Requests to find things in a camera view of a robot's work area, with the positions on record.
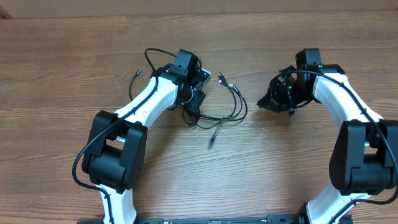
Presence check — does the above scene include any black cable bundle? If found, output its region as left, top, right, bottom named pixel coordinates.
left=182, top=72, right=249, bottom=150

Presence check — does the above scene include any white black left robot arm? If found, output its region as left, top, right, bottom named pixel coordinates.
left=72, top=49, right=211, bottom=223

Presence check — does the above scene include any cardboard back wall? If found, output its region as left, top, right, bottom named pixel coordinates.
left=1, top=0, right=397, bottom=19

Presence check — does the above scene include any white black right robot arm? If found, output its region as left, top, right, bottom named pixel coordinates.
left=257, top=49, right=397, bottom=223

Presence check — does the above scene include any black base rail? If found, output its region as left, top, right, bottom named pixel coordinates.
left=77, top=214, right=312, bottom=224

